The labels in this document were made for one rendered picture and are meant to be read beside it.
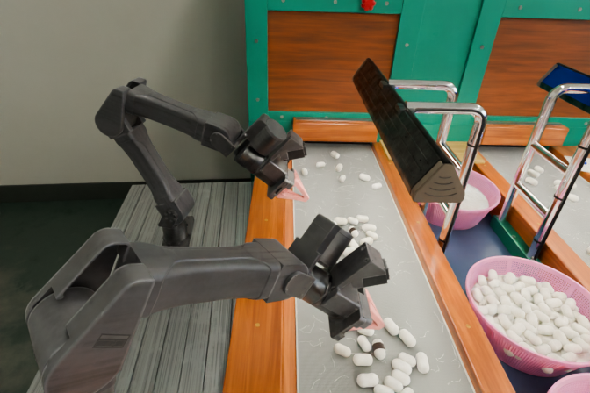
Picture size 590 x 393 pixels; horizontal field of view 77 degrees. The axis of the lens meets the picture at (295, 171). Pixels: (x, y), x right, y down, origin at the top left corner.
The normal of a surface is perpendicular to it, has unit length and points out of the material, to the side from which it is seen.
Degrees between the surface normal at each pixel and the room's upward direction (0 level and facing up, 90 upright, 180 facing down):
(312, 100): 90
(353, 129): 90
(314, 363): 0
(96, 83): 90
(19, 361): 0
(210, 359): 0
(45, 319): 26
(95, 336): 90
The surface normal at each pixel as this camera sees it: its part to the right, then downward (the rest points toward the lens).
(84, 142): 0.11, 0.51
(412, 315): 0.03, -0.86
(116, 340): 0.64, 0.41
